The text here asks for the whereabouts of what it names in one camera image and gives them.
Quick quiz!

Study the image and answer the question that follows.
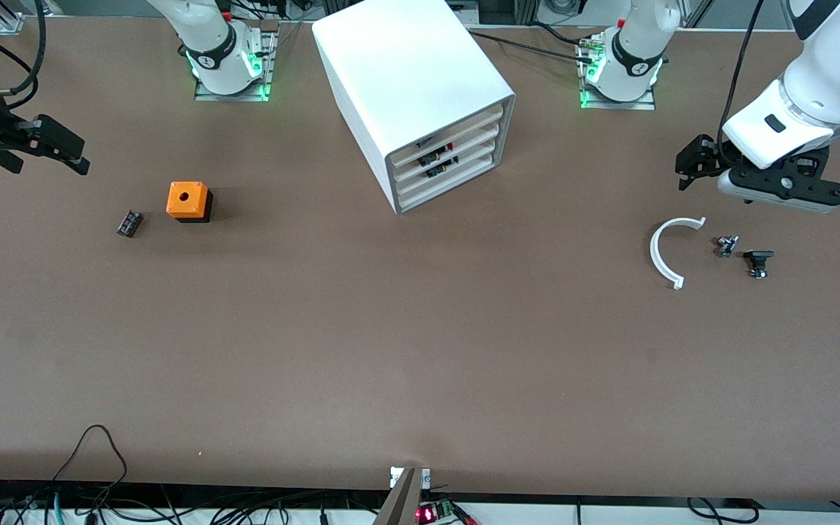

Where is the black looped cable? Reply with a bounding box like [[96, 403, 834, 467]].
[[52, 424, 129, 486]]

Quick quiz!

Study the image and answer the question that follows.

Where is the grey angled post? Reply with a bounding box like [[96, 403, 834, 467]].
[[373, 468, 423, 525]]

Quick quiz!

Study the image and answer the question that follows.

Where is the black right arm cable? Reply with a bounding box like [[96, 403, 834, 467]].
[[0, 0, 49, 99]]

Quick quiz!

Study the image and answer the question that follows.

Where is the white post bracket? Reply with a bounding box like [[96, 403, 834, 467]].
[[389, 467, 432, 489]]

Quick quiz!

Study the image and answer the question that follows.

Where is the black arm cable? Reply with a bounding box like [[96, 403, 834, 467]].
[[0, 0, 49, 99], [715, 0, 765, 158]]

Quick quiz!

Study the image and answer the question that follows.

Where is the circuit board with red LED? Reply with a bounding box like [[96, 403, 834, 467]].
[[416, 499, 459, 525]]

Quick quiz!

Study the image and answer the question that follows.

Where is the aluminium frame profile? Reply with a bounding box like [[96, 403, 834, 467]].
[[0, 0, 27, 35]]

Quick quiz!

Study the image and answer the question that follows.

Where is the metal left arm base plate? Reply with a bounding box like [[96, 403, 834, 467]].
[[577, 33, 658, 111]]

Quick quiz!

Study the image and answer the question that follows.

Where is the orange box with black base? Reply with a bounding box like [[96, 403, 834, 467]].
[[166, 181, 214, 224]]

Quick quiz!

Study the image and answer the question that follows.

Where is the small black button part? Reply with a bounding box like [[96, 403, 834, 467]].
[[744, 249, 775, 279]]

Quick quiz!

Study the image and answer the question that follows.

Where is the white curved plastic arc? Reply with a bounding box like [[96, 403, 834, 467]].
[[650, 217, 707, 291]]

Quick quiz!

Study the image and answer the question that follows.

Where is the black cable on table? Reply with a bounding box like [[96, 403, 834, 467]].
[[467, 28, 596, 63]]

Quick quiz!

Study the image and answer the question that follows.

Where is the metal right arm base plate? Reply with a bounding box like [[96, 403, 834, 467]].
[[194, 18, 279, 102]]

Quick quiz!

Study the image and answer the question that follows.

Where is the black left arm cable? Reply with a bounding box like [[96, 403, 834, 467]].
[[715, 0, 765, 158]]

